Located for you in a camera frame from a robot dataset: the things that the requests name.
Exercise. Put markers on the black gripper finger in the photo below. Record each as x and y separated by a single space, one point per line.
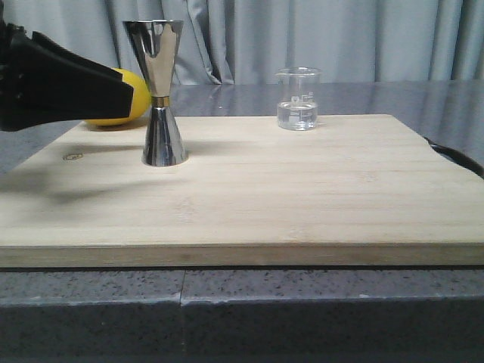
74 59
38 88

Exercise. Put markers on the steel double jigger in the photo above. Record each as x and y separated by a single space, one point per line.
155 44

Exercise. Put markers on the small glass beaker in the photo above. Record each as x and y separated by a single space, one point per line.
298 109

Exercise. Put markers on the yellow lemon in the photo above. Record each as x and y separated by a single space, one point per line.
140 101

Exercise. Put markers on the grey curtain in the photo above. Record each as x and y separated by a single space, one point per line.
246 42

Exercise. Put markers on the wooden cutting board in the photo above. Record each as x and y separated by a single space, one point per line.
357 190

